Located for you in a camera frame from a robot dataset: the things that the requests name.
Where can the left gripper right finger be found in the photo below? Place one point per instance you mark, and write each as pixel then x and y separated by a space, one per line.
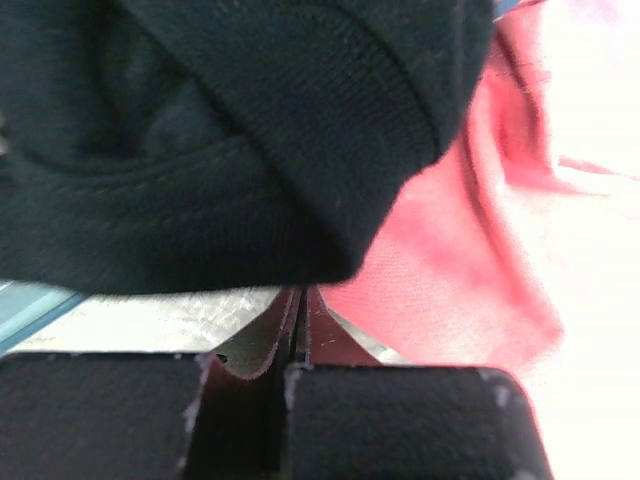
pixel 349 417

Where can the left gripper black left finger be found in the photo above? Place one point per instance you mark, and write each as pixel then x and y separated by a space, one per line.
pixel 218 415

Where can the pink t shirt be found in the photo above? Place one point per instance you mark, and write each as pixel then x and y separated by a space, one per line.
pixel 520 248

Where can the teal plastic basket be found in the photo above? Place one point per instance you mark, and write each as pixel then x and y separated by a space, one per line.
pixel 28 308

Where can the black t shirt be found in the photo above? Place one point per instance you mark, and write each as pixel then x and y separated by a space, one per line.
pixel 179 146

